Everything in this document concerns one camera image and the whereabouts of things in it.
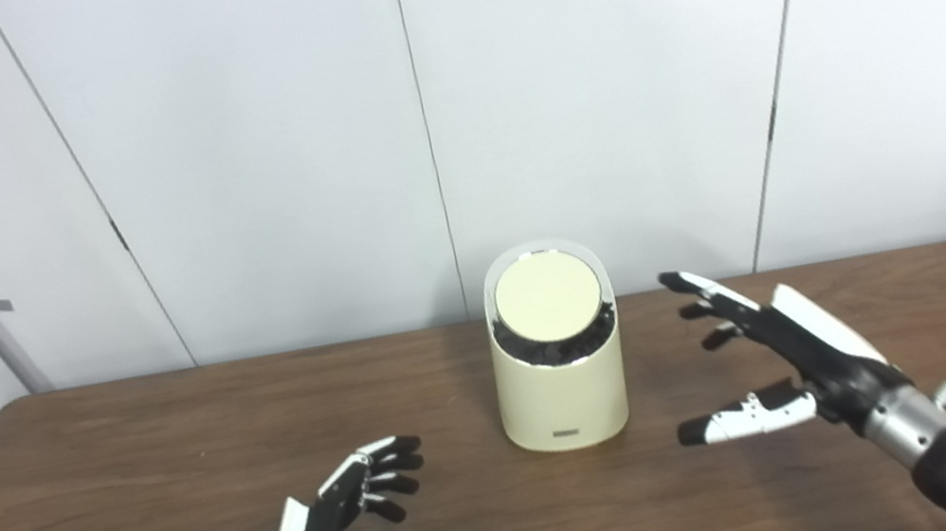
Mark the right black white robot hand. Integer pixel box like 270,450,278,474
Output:
650,235,919,462

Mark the cream round bin lid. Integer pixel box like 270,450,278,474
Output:
489,244,609,346

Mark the cream-colored round bin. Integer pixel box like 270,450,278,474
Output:
474,230,638,460

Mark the black bin liner bag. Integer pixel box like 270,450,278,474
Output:
490,300,623,375

